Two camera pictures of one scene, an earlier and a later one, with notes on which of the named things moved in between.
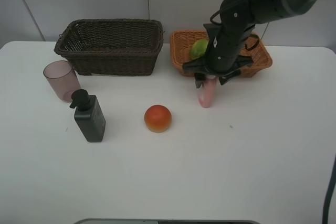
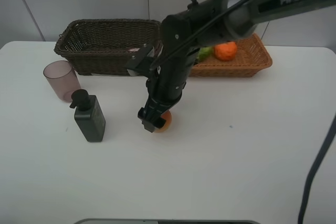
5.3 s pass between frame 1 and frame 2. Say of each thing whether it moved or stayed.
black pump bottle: stayed
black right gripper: moved
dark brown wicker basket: stayed
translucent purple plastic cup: stayed
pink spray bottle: moved
